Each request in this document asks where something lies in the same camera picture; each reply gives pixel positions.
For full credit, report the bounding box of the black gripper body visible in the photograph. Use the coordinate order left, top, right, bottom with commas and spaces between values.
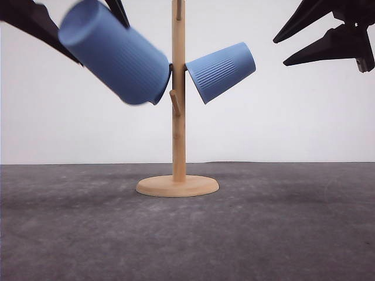
333, 0, 375, 73

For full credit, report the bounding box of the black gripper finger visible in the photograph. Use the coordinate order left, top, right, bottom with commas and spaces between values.
0, 0, 82, 65
283, 23, 368, 66
105, 0, 131, 29
273, 0, 352, 43

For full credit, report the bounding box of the blue ribbed cup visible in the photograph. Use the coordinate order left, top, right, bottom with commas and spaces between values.
59, 0, 171, 104

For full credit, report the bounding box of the wooden mug tree stand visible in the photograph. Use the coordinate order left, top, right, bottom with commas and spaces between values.
136, 0, 219, 197

